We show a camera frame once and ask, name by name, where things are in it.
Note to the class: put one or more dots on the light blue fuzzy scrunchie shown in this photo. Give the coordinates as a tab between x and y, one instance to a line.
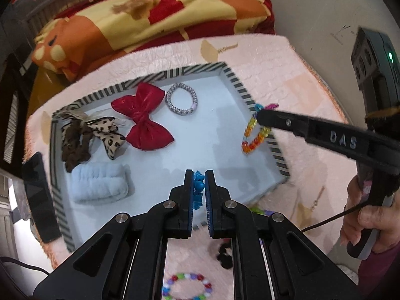
97	182

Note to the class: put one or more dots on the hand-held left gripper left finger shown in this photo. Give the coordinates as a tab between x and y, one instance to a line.
189	200

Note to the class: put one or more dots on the dark wooden chair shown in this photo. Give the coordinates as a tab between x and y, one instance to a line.
12	115

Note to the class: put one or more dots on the leopard print hair bow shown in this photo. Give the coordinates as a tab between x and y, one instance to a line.
109	140

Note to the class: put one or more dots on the brown scrunchie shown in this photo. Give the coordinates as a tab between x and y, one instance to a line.
72	134
75	161

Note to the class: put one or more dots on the red satin hair bow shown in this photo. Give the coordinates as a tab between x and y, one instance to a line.
143	122

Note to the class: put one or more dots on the person's right forearm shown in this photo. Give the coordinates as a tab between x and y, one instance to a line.
384	275

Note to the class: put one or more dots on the pink fringed tablecloth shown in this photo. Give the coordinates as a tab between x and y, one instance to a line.
281	68

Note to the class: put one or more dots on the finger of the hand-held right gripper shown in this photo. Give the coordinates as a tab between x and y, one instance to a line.
312	131

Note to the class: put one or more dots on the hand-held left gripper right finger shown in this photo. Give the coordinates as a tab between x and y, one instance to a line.
208	200

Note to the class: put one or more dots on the person's right hand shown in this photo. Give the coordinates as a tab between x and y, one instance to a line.
390	225

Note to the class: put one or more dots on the black smartphone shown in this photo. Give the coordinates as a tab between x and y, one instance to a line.
39	200

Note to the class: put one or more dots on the striped shallow cardboard tray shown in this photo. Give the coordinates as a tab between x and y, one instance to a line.
203	137

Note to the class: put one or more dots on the orange yellow printed blanket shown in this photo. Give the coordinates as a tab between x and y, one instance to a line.
125	22

